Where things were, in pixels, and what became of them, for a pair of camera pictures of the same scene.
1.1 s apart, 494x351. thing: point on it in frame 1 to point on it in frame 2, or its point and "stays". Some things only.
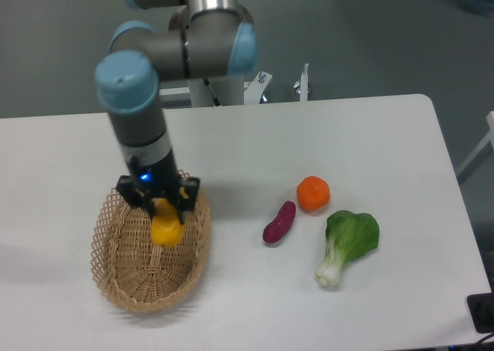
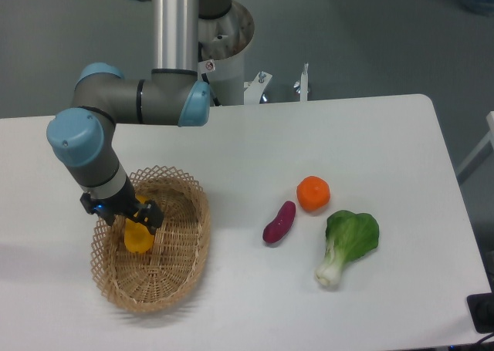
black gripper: (160, 180) to (124, 204)
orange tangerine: (313, 193) stays
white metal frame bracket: (254, 92) stays
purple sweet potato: (276, 230) stays
